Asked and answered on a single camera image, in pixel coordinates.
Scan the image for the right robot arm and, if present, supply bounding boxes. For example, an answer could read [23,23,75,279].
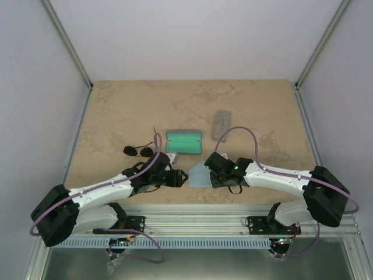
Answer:
[205,152,350,234]

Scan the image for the slotted cable duct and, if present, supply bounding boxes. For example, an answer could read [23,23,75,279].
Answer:
[56,237,272,250]

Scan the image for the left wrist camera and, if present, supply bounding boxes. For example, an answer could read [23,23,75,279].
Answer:
[166,152,179,165]

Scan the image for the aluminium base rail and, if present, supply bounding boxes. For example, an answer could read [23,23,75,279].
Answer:
[72,204,361,237]

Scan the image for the light blue cleaning cloth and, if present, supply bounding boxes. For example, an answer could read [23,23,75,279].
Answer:
[188,160,212,188]

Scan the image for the black sunglasses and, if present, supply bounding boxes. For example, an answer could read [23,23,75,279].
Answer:
[123,137,157,158]

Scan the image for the aluminium frame post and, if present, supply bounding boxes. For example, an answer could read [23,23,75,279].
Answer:
[40,0,93,91]
[294,0,353,91]

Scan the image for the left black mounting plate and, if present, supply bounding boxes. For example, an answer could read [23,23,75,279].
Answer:
[124,215,146,232]

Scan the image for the black mounting plate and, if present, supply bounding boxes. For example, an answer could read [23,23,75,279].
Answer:
[245,216,301,235]
[124,215,146,232]

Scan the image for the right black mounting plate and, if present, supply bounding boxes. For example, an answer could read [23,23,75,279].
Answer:
[245,216,301,235]

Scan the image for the right aluminium frame post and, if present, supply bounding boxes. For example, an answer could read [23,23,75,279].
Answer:
[294,0,353,91]

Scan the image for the grey glasses case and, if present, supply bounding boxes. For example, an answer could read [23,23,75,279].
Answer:
[211,110,231,142]

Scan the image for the left aluminium frame post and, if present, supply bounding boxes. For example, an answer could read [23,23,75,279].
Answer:
[40,0,93,91]

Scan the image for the blue glasses case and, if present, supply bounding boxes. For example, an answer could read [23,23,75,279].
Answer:
[166,129,202,155]

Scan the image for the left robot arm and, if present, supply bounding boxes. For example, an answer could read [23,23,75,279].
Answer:
[30,152,188,247]

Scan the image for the right circuit board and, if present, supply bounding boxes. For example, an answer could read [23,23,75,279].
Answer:
[270,237,293,247]

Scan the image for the circuit board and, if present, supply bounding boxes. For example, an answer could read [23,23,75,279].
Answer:
[108,237,135,247]
[270,237,293,247]

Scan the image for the left circuit board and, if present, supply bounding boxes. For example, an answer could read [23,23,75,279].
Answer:
[108,237,135,247]

